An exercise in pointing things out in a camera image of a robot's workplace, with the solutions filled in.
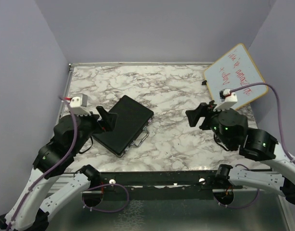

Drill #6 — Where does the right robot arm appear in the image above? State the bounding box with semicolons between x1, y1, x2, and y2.
185;103;295;205

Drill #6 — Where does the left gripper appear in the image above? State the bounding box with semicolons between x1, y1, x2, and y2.
72;105;118;154

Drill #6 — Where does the white dry-erase board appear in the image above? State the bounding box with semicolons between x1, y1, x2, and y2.
203;43;268;110

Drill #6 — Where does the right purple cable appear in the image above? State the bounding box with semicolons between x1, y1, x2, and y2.
213;82;295;209

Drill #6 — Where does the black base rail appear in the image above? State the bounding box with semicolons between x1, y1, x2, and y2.
72;165;244;200

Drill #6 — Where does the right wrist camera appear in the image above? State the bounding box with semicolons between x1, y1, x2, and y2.
213;89;238;112

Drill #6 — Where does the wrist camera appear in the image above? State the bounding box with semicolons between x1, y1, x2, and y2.
213;89;238;112
65;93;92;116

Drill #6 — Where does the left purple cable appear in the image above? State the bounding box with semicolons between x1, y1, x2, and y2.
5;96;130;231

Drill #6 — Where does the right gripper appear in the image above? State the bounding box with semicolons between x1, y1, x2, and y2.
185;102;232;149

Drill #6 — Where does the purple cable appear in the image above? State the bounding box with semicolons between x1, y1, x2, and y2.
5;96;130;231
213;82;295;209

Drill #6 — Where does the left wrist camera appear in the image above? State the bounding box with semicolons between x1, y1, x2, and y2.
65;93;92;116

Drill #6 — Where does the black foam-lined poker case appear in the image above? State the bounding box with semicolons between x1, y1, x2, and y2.
92;95;154;157

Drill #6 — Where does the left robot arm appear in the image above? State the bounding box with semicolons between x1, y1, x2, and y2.
0;106;118;231

